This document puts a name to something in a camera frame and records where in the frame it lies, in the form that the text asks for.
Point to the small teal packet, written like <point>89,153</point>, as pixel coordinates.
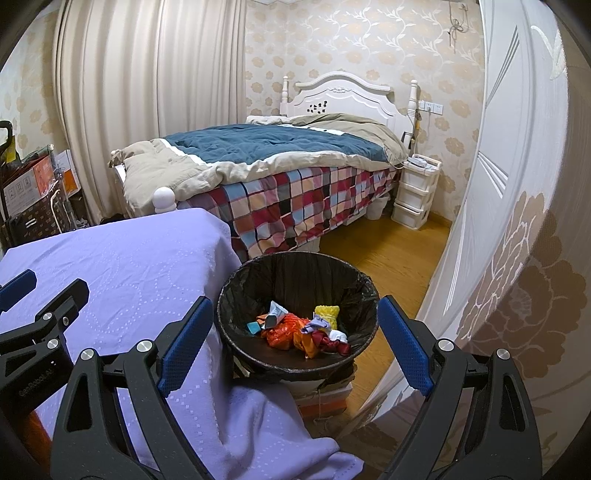
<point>253,327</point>

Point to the teal and beige quilt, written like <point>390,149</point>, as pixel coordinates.
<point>277,143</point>

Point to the white plastic drawer unit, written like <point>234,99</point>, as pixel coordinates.
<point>413,198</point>

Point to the plaid bedsheet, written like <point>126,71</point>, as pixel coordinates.
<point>295,203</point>

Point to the dark red wrapper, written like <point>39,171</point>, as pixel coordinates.
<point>330,344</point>

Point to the purple cloth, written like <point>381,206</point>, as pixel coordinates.
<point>138,258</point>

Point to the white wall socket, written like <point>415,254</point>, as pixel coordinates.
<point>430,107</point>

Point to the white wooden bed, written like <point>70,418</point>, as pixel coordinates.
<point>341,99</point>

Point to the beige pillow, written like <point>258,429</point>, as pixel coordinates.
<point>265,120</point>

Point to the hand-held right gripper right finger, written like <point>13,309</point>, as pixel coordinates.
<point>406,344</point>

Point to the black hand trolley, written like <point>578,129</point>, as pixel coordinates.
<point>5,143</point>

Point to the bin with black bag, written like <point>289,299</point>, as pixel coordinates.
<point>295,286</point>

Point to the purple paper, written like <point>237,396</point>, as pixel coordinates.
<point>314,326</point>

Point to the orange and white box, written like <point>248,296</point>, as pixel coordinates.
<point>64,173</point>

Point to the white sliding door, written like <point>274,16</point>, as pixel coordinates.
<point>508,138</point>

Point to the beige curtain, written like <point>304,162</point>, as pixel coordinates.
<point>138,92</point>

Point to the yellow foam fruit net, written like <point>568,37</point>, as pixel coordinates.
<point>327,316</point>

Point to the cardboard box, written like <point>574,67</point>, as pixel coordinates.
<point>23,184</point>

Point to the brown patterned bag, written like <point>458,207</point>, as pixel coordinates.
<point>37,217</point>

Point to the small white bin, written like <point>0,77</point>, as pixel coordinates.
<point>379,207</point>

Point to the orange foil wrapper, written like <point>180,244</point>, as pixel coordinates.
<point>304,344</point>

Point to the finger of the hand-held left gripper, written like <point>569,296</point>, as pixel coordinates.
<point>16,288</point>
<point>67,304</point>

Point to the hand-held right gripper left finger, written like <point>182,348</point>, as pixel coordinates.
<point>184,346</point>

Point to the white tissue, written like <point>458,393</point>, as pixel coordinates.
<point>338,334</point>

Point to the white device on drawers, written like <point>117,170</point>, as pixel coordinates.
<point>420,161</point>

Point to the orange-red plastic bag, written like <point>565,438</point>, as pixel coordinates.
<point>281,334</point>

